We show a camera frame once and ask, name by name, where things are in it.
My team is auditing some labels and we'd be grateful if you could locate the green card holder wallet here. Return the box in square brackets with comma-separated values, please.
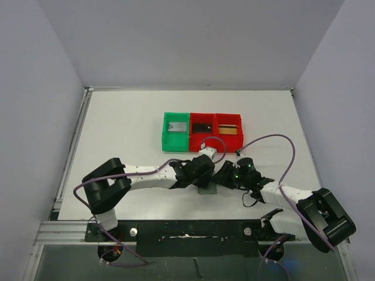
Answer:
[198, 183, 217, 195]

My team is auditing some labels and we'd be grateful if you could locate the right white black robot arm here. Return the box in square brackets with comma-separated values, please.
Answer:
[212, 157, 356, 253]

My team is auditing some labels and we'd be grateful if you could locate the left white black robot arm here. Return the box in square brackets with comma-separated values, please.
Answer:
[82, 155, 215, 241]

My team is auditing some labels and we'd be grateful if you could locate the black card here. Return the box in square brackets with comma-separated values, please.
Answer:
[192, 123, 212, 133]

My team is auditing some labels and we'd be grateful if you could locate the gold card with stripe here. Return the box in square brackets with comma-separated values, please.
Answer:
[218, 124, 237, 135]

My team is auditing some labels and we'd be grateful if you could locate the silver grey card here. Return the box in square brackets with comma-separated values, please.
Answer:
[167, 121, 188, 133]

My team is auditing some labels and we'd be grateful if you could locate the middle red plastic bin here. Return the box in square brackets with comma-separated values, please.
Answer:
[189, 112, 217, 152]

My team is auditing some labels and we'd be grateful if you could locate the red plastic bin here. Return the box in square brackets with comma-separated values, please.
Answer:
[215, 113, 244, 153]
[189, 112, 217, 152]

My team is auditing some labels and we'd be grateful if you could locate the right red plastic bin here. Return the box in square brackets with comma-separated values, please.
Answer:
[215, 113, 244, 153]

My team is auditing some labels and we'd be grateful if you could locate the green plastic bin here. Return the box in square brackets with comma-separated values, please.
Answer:
[162, 112, 190, 152]

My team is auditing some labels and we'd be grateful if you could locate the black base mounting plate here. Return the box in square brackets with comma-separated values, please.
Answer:
[84, 219, 280, 258]

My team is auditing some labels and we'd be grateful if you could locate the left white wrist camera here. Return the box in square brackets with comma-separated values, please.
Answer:
[198, 146, 217, 160]

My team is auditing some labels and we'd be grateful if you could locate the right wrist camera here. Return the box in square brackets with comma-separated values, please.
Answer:
[234, 149, 245, 157]

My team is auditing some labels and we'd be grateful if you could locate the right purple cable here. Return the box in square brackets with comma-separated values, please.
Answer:
[240, 133, 338, 281]

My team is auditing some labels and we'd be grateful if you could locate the left aluminium side rail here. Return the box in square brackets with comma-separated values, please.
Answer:
[52, 87, 93, 213]

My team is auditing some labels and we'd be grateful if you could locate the aluminium frame rail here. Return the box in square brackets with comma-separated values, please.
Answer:
[34, 221, 94, 246]

